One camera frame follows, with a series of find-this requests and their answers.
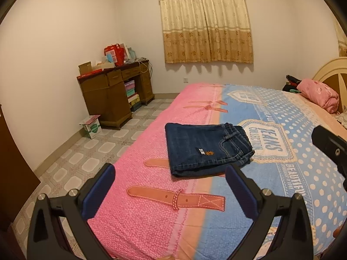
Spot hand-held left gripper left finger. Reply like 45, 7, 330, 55
26, 163, 117, 260

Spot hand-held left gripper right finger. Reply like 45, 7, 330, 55
225, 164, 318, 260

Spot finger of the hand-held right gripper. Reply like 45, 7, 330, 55
311, 125, 347, 180

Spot dark blue denim pants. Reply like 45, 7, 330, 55
165, 122, 256, 179

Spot pink folded quilt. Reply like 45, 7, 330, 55
296, 78, 340, 114

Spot white and green cardboard box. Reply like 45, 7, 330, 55
79, 115, 103, 139

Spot dark clothes pile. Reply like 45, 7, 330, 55
282, 75, 303, 94

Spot pink and blue printed blanket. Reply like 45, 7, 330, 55
87, 83, 347, 260

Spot cream bed headboard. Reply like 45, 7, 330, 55
312, 57, 347, 114

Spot brown wooden door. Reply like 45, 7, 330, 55
0, 103, 41, 232

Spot brown wooden desk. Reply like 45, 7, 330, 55
77, 60, 155, 130

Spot stack of coloured boxes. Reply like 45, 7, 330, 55
124, 80, 141, 111

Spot red flat box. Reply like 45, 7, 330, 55
77, 69, 103, 78

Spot open brown cardboard box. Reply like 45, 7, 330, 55
78, 61, 94, 74

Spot red gift bag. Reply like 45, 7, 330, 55
104, 43, 125, 67

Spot beige patterned curtain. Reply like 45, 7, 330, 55
157, 0, 254, 64

